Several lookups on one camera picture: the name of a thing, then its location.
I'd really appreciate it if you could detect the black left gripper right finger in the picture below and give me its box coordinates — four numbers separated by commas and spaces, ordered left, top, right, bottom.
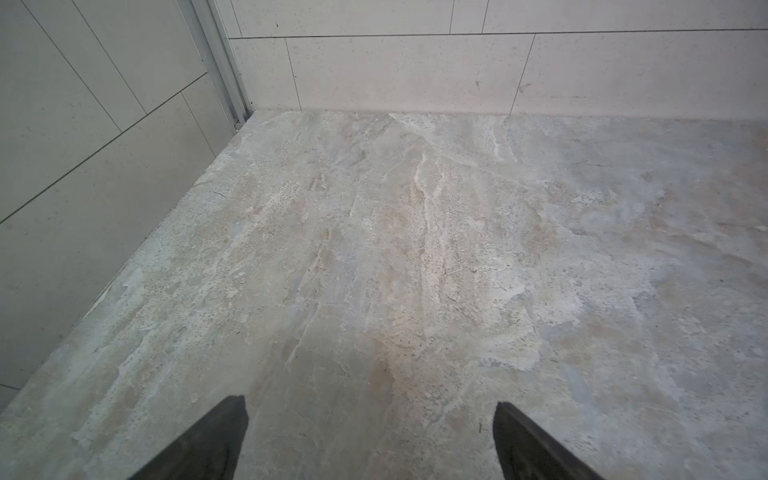
492, 402, 603, 480

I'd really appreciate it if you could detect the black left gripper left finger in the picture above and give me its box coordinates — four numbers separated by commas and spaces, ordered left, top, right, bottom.
130, 395, 249, 480

